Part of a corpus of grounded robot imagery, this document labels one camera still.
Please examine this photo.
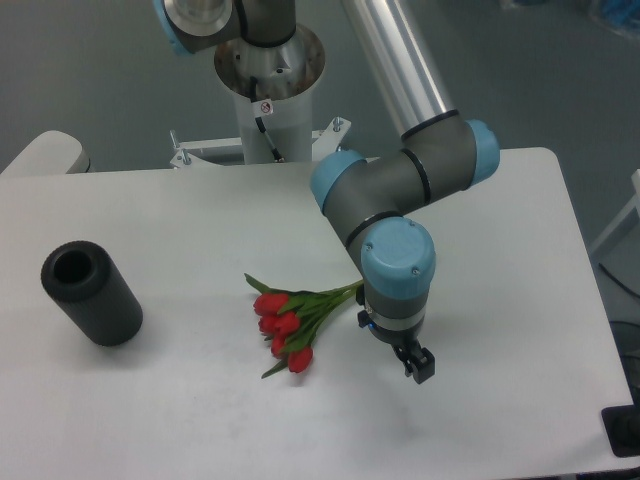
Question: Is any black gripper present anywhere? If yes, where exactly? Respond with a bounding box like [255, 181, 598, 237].
[355, 291, 435, 384]

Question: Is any red tulip bouquet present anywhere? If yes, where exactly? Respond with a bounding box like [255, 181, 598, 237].
[244, 273, 363, 379]

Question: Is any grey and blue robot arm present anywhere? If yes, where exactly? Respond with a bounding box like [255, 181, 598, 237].
[154, 1, 500, 382]

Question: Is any black device at table edge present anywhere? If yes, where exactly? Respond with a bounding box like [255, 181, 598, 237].
[601, 405, 639, 458]

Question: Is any black ribbed cylinder vase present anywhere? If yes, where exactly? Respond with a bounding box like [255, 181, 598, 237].
[41, 240, 143, 347]

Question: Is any blue object top right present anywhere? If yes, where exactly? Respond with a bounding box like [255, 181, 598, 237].
[588, 0, 639, 38]

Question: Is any white chair armrest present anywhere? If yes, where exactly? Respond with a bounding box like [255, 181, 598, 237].
[1, 130, 92, 179]

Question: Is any black cable on floor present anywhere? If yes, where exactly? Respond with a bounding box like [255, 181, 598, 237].
[598, 263, 640, 294]

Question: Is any black cable on pedestal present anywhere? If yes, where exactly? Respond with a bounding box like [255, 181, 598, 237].
[248, 74, 287, 164]

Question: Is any white frame at right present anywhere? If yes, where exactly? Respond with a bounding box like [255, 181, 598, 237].
[588, 170, 639, 259]

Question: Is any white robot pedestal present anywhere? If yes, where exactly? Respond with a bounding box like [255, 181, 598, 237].
[170, 24, 351, 169]

